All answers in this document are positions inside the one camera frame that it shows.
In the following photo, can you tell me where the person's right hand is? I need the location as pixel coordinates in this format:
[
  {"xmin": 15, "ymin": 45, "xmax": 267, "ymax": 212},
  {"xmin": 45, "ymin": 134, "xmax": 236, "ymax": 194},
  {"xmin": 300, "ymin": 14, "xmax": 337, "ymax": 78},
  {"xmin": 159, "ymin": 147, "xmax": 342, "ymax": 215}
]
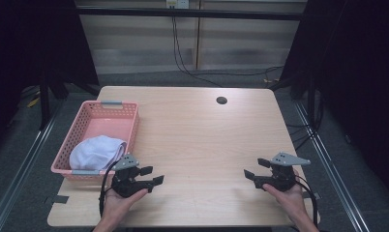
[{"xmin": 262, "ymin": 169, "xmax": 309, "ymax": 224}]

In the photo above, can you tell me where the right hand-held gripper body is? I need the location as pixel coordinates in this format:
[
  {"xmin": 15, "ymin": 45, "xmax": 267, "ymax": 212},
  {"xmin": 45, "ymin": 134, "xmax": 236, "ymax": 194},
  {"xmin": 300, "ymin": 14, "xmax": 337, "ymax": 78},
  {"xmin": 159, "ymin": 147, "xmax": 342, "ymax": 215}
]
[{"xmin": 254, "ymin": 152, "xmax": 312, "ymax": 193}]

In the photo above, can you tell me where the person's left hand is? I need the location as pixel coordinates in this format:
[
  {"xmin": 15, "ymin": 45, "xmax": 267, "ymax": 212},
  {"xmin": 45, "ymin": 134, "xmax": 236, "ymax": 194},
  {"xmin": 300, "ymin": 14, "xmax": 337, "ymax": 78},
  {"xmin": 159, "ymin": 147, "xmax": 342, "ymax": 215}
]
[{"xmin": 100, "ymin": 188, "xmax": 149, "ymax": 226}]

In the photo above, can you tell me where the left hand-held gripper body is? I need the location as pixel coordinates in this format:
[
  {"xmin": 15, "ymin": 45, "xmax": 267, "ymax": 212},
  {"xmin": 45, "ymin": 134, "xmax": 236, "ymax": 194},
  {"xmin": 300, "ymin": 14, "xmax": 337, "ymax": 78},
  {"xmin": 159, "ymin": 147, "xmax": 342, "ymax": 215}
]
[{"xmin": 110, "ymin": 153, "xmax": 156, "ymax": 199}]

